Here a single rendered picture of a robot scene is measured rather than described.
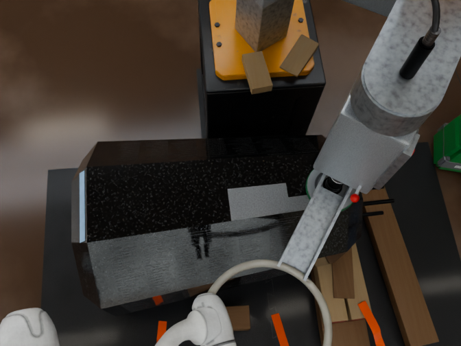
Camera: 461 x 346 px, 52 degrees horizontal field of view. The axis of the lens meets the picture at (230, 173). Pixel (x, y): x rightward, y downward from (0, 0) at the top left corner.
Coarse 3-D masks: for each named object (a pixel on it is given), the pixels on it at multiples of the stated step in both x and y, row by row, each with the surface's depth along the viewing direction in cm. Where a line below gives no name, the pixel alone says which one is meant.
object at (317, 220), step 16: (320, 192) 188; (320, 208) 187; (336, 208) 186; (304, 224) 186; (320, 224) 186; (304, 240) 186; (320, 240) 185; (288, 256) 185; (304, 256) 185; (304, 272) 184
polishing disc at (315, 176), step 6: (312, 174) 204; (318, 174) 204; (312, 180) 203; (318, 180) 203; (312, 186) 202; (342, 186) 203; (312, 192) 201; (342, 192) 202; (354, 192) 202; (348, 198) 201; (348, 204) 200
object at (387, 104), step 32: (416, 0) 134; (448, 0) 134; (384, 32) 129; (416, 32) 130; (448, 32) 130; (384, 64) 125; (448, 64) 126; (352, 96) 132; (384, 96) 122; (416, 96) 122; (384, 128) 127; (416, 128) 130
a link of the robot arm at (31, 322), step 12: (12, 312) 116; (24, 312) 115; (36, 312) 117; (0, 324) 116; (12, 324) 113; (24, 324) 113; (36, 324) 114; (48, 324) 116; (0, 336) 112; (12, 336) 111; (24, 336) 111; (36, 336) 112; (48, 336) 114
